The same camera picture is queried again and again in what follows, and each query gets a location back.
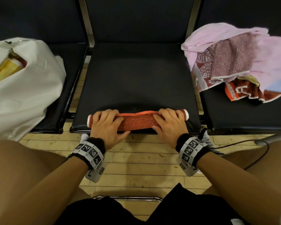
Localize person's left hand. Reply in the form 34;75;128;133
91;109;132;151

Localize maroon speckled towel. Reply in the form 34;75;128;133
210;33;258;80

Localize person's right hand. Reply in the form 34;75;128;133
152;108;190;149

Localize left wrist marker band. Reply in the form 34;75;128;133
68;137;106;183

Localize white fabric bag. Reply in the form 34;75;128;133
0;33;67;142

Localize black padded chair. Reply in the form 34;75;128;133
69;0;202;135
196;0;281;136
0;0;90;135

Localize pink towel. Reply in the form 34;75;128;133
181;22;281;97

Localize light blue cloth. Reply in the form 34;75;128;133
264;79;281;94

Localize person's right forearm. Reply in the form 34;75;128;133
196;151;281;225

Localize red white leaf-patterned towel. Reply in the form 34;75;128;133
192;49;228;93

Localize black cable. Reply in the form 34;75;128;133
210;139;270;171

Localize chrome chair frame bar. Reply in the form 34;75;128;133
92;196;163;204

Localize wrist marker band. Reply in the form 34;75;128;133
68;137;106;183
175;133;211;177

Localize grey metal tube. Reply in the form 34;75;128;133
255;133;281;147

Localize person's white right shoe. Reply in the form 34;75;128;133
200;127;225;155

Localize orange brown patterned towel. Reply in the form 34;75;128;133
224;77;281;103

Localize person's left forearm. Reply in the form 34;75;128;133
0;154;92;225

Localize black shorts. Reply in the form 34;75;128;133
54;183;252;225

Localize right wrist marker band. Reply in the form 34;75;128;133
175;133;211;177

